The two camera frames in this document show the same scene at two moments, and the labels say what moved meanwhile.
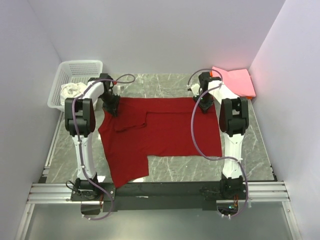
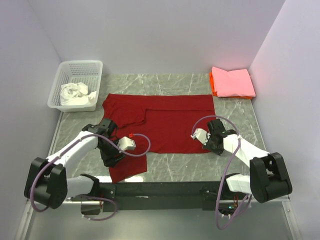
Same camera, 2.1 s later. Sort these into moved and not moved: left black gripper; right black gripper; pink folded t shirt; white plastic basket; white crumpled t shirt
Moved: right black gripper; left black gripper
Not moved: white plastic basket; pink folded t shirt; white crumpled t shirt
